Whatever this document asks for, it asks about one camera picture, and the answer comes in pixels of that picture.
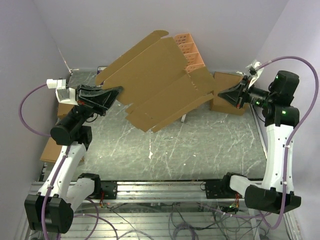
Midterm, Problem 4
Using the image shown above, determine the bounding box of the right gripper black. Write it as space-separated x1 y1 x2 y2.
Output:
218 75 275 109

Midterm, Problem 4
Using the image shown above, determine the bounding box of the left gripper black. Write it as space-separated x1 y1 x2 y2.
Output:
66 83 123 127

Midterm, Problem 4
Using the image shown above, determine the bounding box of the cardboard box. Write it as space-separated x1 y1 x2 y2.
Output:
57 103 74 120
95 30 216 133
40 137 63 163
209 71 249 116

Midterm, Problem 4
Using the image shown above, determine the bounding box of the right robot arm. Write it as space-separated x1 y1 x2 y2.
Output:
218 70 301 214

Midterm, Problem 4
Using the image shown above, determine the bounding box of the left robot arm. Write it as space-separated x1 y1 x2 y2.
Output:
24 79 124 240

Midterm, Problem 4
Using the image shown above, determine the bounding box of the purple book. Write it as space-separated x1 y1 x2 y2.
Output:
96 66 107 75

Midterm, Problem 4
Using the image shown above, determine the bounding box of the peach plastic file organizer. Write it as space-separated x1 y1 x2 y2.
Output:
173 33 205 73

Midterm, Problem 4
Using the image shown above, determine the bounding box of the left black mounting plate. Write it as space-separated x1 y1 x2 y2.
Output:
88 181 118 200

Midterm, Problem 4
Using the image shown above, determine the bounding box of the black mounting plate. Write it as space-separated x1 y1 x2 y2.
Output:
204 179 236 200
88 181 118 200

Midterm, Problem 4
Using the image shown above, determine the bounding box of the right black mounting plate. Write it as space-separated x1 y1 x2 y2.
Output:
204 179 236 200

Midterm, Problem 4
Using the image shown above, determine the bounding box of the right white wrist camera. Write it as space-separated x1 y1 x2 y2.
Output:
246 59 264 89

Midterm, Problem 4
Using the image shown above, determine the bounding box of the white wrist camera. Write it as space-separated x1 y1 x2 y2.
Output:
246 59 264 89
46 78 78 106

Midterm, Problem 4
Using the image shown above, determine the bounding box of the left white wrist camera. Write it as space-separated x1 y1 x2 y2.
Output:
46 78 78 106

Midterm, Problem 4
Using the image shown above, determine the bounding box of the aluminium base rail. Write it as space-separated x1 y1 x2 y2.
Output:
26 181 291 203

